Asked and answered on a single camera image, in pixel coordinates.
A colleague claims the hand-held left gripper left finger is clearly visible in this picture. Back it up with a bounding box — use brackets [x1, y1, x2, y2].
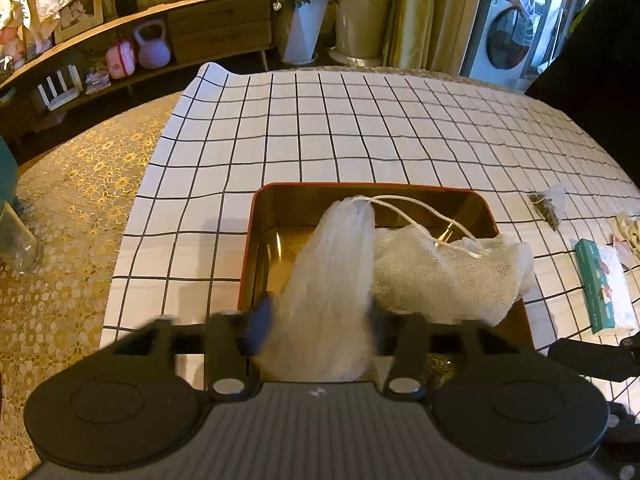
[102, 296, 275, 402]

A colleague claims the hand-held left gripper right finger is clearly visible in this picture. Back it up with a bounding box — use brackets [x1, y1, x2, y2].
[370, 305, 545, 403]

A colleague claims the teal white tissue pack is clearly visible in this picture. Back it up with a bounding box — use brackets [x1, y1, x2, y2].
[574, 239, 640, 336]

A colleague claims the white checked tablecloth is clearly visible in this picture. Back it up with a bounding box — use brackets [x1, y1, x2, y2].
[100, 62, 640, 411]

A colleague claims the covered standing air conditioner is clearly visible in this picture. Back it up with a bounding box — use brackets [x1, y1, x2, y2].
[335, 0, 401, 66]

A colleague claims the pink small case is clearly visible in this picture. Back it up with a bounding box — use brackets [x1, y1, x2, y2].
[105, 40, 138, 80]

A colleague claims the purple kettlebell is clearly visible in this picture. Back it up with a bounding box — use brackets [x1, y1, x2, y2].
[132, 19, 173, 70]

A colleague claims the white mesh bag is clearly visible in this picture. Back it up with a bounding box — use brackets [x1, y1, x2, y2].
[257, 192, 378, 383]

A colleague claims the gold metal tin box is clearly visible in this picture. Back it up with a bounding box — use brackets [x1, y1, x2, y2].
[237, 182, 533, 386]

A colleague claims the teal pot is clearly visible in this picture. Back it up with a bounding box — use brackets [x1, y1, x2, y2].
[0, 135, 21, 211]

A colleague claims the white gauze bag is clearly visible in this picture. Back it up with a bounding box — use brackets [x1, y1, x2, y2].
[372, 225, 535, 326]

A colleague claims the white plant pot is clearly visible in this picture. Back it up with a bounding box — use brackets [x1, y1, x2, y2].
[275, 0, 331, 66]

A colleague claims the large black cloth cover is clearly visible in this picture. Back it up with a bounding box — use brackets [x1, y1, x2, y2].
[525, 0, 640, 171]

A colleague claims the triangular tea bag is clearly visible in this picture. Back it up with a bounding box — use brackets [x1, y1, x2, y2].
[529, 182, 568, 231]

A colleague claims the wooden picture frame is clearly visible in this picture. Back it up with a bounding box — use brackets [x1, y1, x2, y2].
[52, 0, 105, 45]

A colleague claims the white router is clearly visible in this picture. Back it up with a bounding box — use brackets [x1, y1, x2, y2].
[37, 64, 83, 112]

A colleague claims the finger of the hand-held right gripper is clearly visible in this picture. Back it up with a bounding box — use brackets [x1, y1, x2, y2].
[607, 400, 640, 443]
[547, 332, 640, 383]

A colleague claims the clear glass jar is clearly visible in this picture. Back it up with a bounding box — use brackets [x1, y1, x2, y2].
[0, 200, 41, 276]

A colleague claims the colourful small box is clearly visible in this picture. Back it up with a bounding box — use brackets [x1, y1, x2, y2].
[85, 67, 112, 95]

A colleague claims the gold curtain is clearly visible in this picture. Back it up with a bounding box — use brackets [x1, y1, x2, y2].
[385, 0, 488, 71]

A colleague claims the pink figurine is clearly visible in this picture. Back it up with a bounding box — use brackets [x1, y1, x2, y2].
[0, 2, 28, 71]

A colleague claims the white washing machine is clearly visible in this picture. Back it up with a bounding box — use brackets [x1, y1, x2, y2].
[460, 0, 548, 93]

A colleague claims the wooden media cabinet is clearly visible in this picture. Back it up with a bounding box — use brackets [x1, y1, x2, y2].
[0, 0, 278, 136]

